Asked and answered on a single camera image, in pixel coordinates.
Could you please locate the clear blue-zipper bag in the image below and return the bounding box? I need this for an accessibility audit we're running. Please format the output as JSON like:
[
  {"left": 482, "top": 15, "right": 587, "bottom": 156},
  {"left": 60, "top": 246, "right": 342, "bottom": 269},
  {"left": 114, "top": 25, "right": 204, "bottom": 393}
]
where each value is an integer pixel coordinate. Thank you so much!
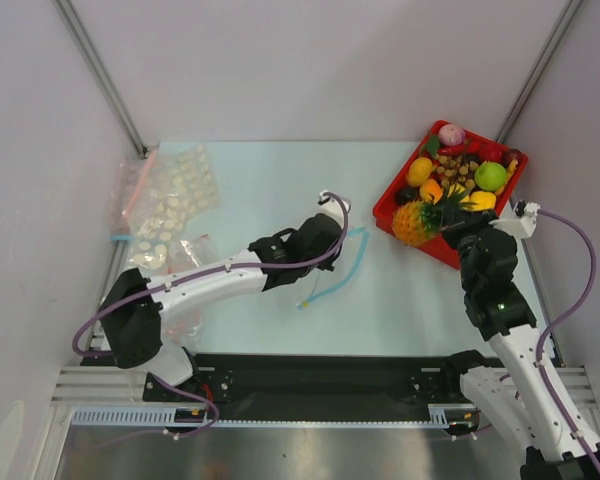
[{"left": 296, "top": 227, "right": 370, "bottom": 311}]

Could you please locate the toy pineapple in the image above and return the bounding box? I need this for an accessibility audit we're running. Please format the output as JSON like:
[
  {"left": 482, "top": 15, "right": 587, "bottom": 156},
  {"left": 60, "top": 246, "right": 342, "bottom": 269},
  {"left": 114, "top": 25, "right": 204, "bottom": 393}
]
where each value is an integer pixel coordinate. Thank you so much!
[{"left": 391, "top": 188, "right": 470, "bottom": 247}]

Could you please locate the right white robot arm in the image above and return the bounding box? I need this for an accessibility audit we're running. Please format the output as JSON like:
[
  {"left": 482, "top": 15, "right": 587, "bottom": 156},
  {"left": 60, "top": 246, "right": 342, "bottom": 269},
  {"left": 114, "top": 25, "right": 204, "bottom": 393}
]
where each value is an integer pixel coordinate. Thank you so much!
[{"left": 441, "top": 201, "right": 600, "bottom": 479}]

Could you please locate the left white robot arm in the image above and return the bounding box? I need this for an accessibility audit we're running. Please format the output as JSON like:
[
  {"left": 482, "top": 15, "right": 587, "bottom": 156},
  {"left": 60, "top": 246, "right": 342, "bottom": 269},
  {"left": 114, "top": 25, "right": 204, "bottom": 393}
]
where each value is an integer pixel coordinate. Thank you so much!
[{"left": 99, "top": 213, "right": 349, "bottom": 400}]

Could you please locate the dotted zip bag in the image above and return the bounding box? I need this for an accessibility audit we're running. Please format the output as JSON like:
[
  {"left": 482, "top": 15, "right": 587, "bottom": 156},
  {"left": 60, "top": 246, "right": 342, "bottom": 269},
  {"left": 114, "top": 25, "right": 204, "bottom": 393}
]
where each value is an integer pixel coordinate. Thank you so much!
[{"left": 125, "top": 144, "right": 220, "bottom": 275}]

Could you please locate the pink zipper bag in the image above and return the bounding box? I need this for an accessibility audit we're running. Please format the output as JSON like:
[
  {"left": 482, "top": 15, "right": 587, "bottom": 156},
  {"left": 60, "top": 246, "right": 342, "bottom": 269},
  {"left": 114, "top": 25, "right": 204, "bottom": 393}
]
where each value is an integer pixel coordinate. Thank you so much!
[{"left": 107, "top": 149, "right": 158, "bottom": 237}]

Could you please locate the red plastic tray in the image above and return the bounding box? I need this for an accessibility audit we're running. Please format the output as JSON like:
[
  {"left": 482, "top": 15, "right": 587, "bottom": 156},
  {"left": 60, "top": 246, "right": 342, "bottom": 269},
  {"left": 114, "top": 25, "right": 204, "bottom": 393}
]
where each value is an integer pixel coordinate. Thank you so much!
[{"left": 372, "top": 120, "right": 528, "bottom": 269}]

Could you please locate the yellow toy bell pepper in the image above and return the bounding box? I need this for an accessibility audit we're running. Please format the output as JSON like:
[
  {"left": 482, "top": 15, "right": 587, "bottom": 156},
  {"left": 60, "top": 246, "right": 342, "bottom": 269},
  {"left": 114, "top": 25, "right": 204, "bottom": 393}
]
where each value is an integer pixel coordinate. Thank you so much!
[{"left": 468, "top": 190, "right": 497, "bottom": 211}]

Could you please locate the yellow toy lemon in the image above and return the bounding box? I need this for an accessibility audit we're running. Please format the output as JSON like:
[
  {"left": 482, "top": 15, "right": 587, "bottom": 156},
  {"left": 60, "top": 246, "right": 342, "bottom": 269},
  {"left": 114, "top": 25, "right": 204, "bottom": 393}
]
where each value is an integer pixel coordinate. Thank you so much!
[{"left": 447, "top": 183, "right": 466, "bottom": 197}]

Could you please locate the green toy apple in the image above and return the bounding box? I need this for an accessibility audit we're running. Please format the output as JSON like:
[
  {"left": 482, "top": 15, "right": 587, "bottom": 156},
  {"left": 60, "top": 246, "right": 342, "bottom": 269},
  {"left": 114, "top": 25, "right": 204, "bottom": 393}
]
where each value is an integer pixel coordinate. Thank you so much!
[{"left": 474, "top": 162, "right": 507, "bottom": 192}]

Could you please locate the orange yellow toy mango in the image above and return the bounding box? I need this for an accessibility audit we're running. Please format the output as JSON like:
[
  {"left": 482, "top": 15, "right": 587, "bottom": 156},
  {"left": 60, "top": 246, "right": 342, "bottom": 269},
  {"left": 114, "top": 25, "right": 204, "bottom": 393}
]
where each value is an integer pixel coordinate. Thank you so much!
[{"left": 419, "top": 178, "right": 443, "bottom": 205}]

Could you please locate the brown toy nut cluster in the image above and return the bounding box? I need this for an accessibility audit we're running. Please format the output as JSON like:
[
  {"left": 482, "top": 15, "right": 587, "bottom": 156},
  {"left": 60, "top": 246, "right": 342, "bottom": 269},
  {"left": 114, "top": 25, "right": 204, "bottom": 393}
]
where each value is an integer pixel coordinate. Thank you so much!
[{"left": 432, "top": 154, "right": 480, "bottom": 189}]

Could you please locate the dark purple toy plum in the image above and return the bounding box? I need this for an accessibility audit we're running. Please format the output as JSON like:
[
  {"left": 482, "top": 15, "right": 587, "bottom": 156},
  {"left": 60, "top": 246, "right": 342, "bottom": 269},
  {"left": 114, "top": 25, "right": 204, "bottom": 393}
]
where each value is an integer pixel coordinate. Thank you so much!
[{"left": 394, "top": 186, "right": 419, "bottom": 206}]

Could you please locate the dark red toy cherry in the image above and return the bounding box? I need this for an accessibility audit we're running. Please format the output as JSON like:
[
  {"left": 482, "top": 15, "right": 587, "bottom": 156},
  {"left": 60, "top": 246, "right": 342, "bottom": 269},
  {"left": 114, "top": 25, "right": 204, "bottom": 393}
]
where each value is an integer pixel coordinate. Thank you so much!
[{"left": 501, "top": 149, "right": 522, "bottom": 170}]

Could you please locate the yellow toy potato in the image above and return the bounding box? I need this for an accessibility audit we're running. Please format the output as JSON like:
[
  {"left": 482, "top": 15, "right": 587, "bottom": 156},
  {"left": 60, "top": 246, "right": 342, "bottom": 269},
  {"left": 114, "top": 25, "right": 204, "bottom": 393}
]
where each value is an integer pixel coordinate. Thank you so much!
[{"left": 406, "top": 157, "right": 433, "bottom": 187}]

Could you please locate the red toy chili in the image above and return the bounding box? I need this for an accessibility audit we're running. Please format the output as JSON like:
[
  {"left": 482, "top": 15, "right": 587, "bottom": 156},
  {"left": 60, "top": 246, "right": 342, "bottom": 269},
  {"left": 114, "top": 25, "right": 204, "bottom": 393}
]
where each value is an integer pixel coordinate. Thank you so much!
[{"left": 437, "top": 144, "right": 466, "bottom": 156}]

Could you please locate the pink toy onion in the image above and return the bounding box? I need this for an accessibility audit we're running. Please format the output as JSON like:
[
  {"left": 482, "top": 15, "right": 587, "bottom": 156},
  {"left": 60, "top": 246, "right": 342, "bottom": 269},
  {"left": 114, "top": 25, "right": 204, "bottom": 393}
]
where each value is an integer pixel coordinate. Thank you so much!
[{"left": 438, "top": 123, "right": 466, "bottom": 147}]

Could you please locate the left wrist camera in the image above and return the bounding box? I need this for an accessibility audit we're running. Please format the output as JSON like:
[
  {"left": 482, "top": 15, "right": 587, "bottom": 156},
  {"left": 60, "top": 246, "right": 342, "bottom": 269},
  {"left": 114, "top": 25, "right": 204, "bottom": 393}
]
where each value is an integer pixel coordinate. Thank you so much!
[{"left": 318, "top": 190, "right": 351, "bottom": 229}]

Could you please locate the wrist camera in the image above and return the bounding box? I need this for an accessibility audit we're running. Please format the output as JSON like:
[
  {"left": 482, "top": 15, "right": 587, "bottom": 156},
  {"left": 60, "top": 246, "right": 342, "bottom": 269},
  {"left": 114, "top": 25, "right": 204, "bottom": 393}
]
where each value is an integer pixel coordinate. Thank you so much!
[
  {"left": 490, "top": 201, "right": 540, "bottom": 240},
  {"left": 318, "top": 190, "right": 351, "bottom": 229}
]

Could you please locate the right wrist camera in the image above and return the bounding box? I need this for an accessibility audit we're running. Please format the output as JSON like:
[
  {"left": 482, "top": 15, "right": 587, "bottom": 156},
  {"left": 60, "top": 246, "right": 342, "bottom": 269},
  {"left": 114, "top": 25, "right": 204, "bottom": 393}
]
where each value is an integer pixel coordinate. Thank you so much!
[{"left": 490, "top": 201, "right": 540, "bottom": 240}]

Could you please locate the white cable duct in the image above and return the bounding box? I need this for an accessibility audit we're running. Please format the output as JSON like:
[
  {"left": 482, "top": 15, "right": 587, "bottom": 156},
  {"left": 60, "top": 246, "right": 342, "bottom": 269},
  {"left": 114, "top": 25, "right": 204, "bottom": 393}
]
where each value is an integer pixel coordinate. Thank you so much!
[{"left": 71, "top": 404, "right": 479, "bottom": 429}]

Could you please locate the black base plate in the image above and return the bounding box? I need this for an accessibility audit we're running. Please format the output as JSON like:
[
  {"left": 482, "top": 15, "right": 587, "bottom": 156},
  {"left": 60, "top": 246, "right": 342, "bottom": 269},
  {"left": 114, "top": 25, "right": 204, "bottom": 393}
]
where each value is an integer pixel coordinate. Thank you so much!
[{"left": 79, "top": 352, "right": 564, "bottom": 424}]

